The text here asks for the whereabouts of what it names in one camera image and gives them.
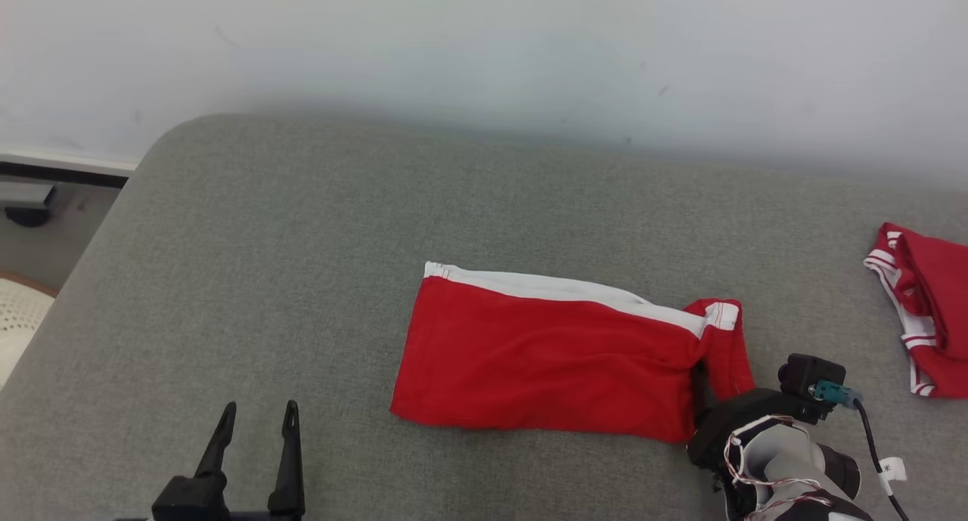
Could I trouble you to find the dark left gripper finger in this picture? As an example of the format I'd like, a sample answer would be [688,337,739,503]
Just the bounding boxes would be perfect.
[195,402,237,479]
[268,400,306,516]

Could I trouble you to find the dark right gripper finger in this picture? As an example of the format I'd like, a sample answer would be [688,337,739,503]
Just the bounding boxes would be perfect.
[692,362,720,428]

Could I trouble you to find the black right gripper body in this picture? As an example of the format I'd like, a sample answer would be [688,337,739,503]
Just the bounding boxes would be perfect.
[687,389,807,473]

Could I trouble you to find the red shorts with white stripe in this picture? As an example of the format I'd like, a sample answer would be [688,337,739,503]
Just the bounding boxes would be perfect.
[389,262,755,444]

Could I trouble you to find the red basketball jersey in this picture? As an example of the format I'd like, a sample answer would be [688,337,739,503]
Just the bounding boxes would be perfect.
[864,222,968,399]

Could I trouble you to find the white woven basket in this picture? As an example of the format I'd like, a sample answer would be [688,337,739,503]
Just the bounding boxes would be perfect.
[0,273,61,390]

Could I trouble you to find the dark grey floor object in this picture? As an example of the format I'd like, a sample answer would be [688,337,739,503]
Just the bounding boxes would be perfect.
[0,182,56,228]

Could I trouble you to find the white and black baseboard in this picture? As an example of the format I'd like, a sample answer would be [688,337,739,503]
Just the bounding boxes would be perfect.
[0,150,139,190]

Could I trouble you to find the teal cable connector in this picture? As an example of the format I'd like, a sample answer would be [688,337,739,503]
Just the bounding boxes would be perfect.
[809,381,864,411]

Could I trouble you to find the thin black cable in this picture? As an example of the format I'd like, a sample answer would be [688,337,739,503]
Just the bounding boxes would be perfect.
[853,399,911,521]

